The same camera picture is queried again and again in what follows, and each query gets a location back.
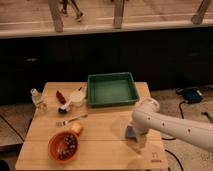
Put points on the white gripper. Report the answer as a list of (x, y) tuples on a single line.
[(140, 130)]

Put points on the blue sponge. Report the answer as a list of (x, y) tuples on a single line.
[(130, 134)]

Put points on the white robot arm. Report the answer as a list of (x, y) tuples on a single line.
[(146, 116)]

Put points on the green plastic tray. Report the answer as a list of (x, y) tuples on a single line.
[(111, 89)]

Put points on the yellow bread piece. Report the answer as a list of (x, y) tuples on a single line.
[(76, 127)]

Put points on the blue power box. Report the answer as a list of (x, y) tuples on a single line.
[(191, 95)]

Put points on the orange bowl with berries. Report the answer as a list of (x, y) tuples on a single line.
[(63, 146)]

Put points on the red brown sausage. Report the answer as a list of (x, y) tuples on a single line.
[(60, 97)]

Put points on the clear plastic bottle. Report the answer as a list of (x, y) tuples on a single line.
[(38, 100)]

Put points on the white handled black brush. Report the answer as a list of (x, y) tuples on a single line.
[(65, 108)]

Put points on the wooden post right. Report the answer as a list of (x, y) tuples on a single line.
[(198, 17)]

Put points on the wooden post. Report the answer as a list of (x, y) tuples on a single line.
[(198, 17), (55, 13), (118, 13)]

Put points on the wooden post middle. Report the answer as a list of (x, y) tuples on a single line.
[(118, 13)]

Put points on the wooden post left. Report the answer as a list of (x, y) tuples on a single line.
[(55, 13)]

